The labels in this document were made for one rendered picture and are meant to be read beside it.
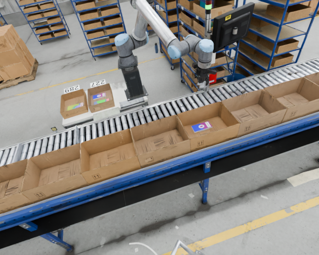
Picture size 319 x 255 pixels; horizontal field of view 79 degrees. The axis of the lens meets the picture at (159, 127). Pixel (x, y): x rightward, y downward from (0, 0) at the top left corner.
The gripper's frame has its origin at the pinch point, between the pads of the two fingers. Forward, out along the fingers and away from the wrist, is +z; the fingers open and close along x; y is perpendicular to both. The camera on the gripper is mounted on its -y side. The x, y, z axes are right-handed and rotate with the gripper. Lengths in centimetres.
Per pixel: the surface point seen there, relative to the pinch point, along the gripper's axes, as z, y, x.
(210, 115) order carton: 28.6, -4.6, 7.5
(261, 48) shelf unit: 60, -152, -93
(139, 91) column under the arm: 50, 38, -77
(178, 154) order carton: 25, 38, 32
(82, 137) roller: 52, 112, -40
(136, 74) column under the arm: 28, 36, -79
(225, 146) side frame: 25.4, 3.6, 41.5
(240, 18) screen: -21, -59, -44
